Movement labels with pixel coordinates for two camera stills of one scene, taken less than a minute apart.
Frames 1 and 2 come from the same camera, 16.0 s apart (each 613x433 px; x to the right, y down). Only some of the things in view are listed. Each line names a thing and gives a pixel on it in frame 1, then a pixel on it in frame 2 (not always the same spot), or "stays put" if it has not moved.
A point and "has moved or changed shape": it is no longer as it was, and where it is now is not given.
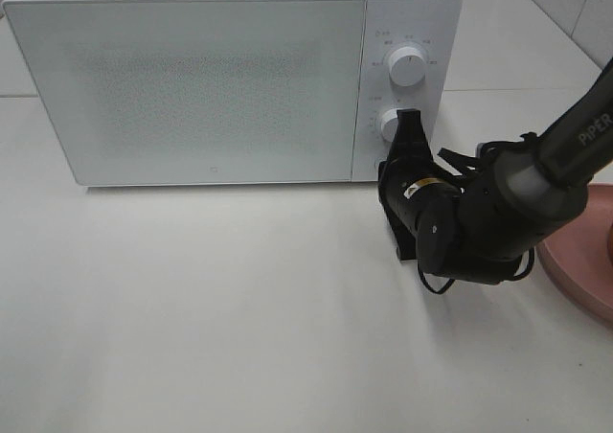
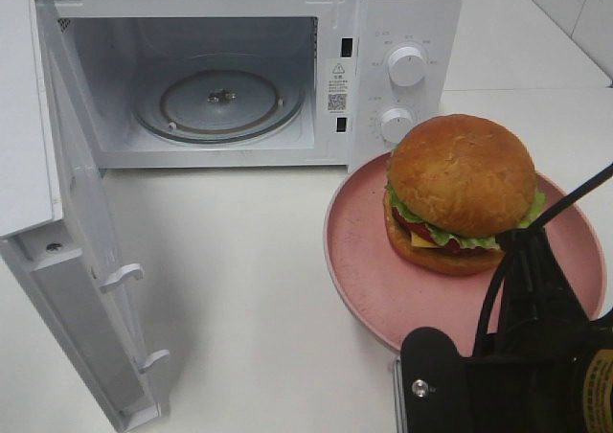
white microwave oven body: [173, 79] stays put
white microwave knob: [389, 125] stays put
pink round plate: [578, 256] has moved or changed shape
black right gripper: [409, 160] to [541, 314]
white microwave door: [197, 90] to [55, 225]
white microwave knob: [407, 66] stays put
